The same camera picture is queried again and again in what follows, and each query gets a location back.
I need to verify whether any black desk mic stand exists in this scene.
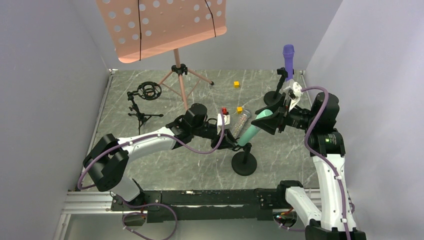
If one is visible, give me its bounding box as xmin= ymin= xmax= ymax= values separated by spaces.
xmin=263 ymin=67 xmax=288 ymax=105

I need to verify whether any black round base mic stand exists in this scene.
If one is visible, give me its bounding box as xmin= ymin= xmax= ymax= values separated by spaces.
xmin=231 ymin=151 xmax=257 ymax=177

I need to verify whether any teal green microphone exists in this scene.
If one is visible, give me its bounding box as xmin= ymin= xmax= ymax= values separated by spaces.
xmin=237 ymin=109 xmax=273 ymax=147

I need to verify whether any glitter sequin microphone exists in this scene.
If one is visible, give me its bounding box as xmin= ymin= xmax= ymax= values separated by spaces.
xmin=231 ymin=109 xmax=252 ymax=139

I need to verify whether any purple microphone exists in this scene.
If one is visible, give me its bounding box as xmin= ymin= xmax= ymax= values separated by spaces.
xmin=282 ymin=44 xmax=295 ymax=82

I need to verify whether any black shock mount tripod stand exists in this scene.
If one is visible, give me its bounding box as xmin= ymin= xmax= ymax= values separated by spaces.
xmin=126 ymin=81 xmax=164 ymax=131

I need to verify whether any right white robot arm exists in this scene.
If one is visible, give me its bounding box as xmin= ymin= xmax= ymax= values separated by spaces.
xmin=252 ymin=91 xmax=367 ymax=240

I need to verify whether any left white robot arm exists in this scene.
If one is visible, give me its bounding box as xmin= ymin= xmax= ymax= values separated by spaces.
xmin=77 ymin=103 xmax=251 ymax=204

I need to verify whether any pink perforated music stand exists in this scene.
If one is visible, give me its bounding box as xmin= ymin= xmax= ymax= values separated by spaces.
xmin=96 ymin=0 xmax=227 ymax=109

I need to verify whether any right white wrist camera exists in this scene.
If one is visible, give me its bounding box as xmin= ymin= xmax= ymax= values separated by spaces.
xmin=282 ymin=78 xmax=303 ymax=112

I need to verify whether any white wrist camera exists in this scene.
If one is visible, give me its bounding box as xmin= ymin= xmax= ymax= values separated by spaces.
xmin=216 ymin=107 xmax=231 ymax=135
xmin=282 ymin=78 xmax=303 ymax=112

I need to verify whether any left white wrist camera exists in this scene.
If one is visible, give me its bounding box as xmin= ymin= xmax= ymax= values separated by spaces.
xmin=216 ymin=107 xmax=231 ymax=135

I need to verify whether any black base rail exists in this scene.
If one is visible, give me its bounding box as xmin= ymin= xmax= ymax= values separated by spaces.
xmin=111 ymin=188 xmax=291 ymax=223

